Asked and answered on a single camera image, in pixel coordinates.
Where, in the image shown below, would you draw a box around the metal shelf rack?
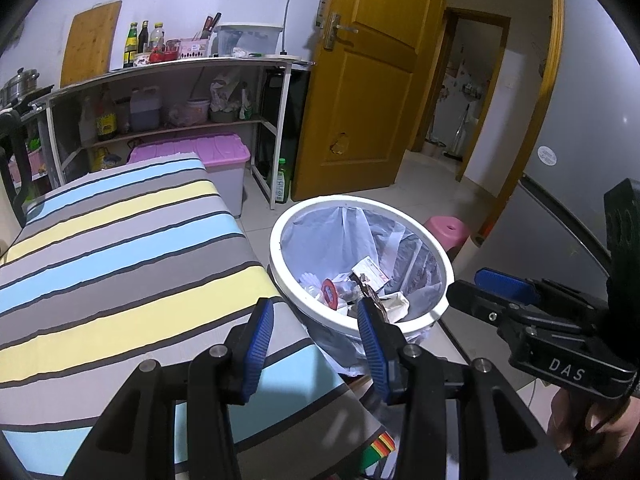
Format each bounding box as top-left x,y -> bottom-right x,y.
30,55 -> 317,211

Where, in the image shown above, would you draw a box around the steel black electric kettle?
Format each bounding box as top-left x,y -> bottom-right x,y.
0,109 -> 30,229

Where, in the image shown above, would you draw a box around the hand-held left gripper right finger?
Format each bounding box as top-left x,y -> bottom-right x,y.
356,299 -> 576,480

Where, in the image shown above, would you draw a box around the metal door handle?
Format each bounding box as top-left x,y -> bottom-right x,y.
322,12 -> 360,51

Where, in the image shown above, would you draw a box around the pink plastic basket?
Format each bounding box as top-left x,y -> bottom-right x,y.
10,150 -> 49,181

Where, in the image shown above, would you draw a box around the black cooktop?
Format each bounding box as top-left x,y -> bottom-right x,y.
15,85 -> 55,111

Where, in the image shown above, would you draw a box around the pink plastic bucket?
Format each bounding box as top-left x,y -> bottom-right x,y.
185,99 -> 211,124

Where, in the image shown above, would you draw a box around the wooden door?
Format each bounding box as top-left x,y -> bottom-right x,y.
290,0 -> 454,202

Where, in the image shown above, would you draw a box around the steel cooking pot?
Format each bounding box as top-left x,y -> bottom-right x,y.
0,67 -> 41,104

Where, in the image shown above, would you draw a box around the crumpled plastic bags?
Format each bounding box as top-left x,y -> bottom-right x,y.
210,70 -> 244,121

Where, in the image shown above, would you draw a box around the pink utensil holder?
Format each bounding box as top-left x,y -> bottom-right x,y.
179,37 -> 210,59

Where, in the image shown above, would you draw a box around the person's right hand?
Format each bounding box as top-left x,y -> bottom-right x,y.
546,387 -> 640,467

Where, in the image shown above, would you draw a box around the clear plastic bottle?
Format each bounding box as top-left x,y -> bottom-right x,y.
79,96 -> 99,146

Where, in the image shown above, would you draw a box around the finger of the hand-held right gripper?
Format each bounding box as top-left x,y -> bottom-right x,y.
473,266 -> 609,327
446,279 -> 532,335

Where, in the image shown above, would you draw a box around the yellow label oil bottle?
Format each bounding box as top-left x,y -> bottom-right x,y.
96,91 -> 119,142

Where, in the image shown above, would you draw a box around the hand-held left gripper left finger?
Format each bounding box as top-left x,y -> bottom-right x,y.
62,297 -> 276,480

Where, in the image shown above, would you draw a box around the grey refrigerator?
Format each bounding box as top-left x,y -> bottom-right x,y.
500,0 -> 640,273

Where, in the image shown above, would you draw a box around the white trash bin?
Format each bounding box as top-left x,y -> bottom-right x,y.
269,197 -> 455,377

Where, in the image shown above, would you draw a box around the green label sauce bottle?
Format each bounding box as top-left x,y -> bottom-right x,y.
122,22 -> 140,69

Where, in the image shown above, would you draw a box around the clear lidded storage box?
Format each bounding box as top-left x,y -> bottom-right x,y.
215,23 -> 284,59

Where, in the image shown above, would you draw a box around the grey wall cable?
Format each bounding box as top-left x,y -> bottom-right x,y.
281,0 -> 301,56

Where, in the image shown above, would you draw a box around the dark liquid plastic jug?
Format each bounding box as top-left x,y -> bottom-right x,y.
129,86 -> 164,131

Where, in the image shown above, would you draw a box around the wooden cutting board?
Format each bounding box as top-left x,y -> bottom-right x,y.
60,1 -> 123,89

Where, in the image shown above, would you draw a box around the pink plastic stool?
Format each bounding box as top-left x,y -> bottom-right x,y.
424,216 -> 471,261

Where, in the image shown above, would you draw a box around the dark handled knives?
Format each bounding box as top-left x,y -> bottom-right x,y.
200,12 -> 222,41

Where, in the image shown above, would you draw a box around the green plastic bottle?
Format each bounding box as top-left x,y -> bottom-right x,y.
272,158 -> 292,205

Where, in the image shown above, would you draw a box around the pink lid storage box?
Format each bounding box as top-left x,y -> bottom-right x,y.
127,132 -> 251,219

